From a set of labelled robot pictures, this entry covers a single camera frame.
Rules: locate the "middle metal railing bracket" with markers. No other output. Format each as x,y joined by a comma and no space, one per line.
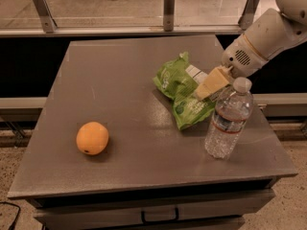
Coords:
168,15

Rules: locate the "grey cabinet with drawers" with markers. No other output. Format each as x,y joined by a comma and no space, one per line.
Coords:
148,162

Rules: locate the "orange fruit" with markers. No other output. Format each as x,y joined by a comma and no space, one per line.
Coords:
92,138

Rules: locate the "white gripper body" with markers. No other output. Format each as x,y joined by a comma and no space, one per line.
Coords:
240,57

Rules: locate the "right metal railing bracket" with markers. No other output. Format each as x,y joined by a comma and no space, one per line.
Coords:
248,14

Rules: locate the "black drawer handle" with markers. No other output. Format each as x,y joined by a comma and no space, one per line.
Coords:
159,215

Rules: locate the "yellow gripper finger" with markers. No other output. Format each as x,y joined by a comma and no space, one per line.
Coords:
217,79

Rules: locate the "green rice chip bag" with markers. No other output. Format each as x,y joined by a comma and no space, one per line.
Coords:
177,79

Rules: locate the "left metal railing bracket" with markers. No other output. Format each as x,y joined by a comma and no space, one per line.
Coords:
47,22

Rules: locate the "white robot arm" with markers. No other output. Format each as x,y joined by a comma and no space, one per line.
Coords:
289,4

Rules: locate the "metal window rail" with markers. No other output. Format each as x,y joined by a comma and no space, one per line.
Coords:
124,31

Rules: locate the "clear plastic water bottle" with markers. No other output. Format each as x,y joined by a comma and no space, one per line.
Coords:
232,110

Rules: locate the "metal railing bracket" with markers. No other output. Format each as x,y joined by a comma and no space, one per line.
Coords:
248,14
47,22
168,15

